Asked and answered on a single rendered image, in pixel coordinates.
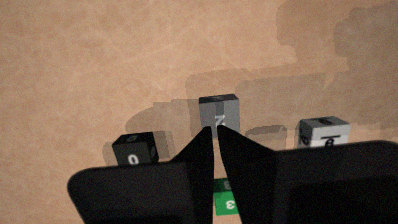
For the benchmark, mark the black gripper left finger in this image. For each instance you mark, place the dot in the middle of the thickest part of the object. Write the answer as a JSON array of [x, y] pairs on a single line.
[[183, 186]]

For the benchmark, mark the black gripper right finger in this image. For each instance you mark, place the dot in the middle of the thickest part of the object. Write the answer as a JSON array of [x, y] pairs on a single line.
[[261, 179]]

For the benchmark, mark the green block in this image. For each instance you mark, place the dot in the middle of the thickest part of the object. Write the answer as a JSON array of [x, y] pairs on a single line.
[[223, 196]]

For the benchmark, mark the black block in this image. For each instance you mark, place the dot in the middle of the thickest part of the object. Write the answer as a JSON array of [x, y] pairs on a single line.
[[137, 148]]

